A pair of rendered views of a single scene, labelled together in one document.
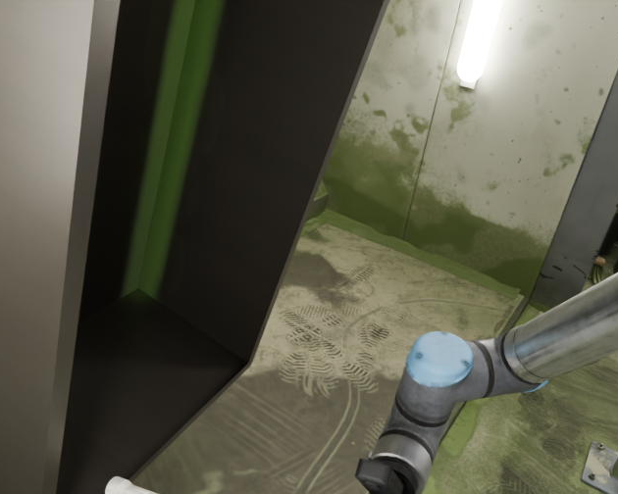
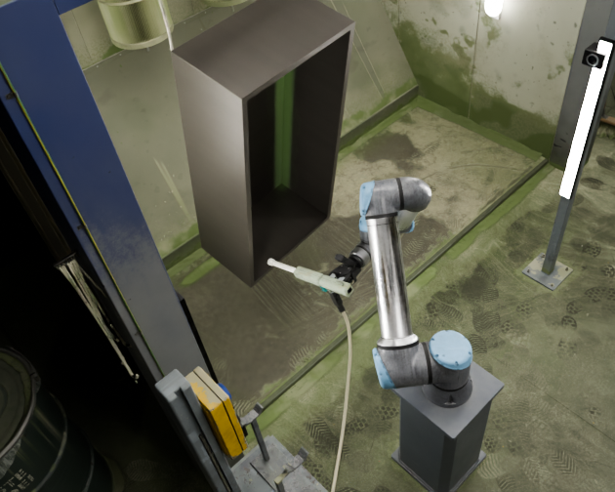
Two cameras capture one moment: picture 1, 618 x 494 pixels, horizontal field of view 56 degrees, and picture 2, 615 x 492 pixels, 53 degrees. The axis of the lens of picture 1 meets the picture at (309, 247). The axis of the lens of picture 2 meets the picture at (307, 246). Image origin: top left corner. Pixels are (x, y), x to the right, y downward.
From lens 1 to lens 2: 1.95 m
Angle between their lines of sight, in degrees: 26
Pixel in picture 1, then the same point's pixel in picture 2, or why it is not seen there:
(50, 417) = (248, 241)
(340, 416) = not seen: hidden behind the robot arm
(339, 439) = not seen: hidden behind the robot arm
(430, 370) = (362, 226)
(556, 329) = not seen: hidden behind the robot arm
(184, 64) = (284, 102)
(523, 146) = (533, 59)
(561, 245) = (563, 125)
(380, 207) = (451, 95)
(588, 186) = (574, 87)
